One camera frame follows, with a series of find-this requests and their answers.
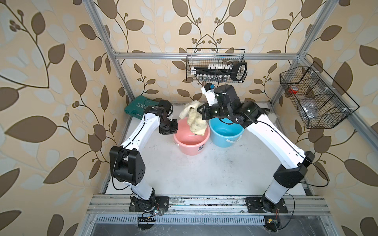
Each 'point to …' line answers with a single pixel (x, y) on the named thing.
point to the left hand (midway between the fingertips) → (174, 129)
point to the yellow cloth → (198, 125)
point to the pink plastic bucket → (189, 142)
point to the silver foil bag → (310, 107)
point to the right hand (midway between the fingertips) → (198, 109)
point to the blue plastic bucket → (224, 134)
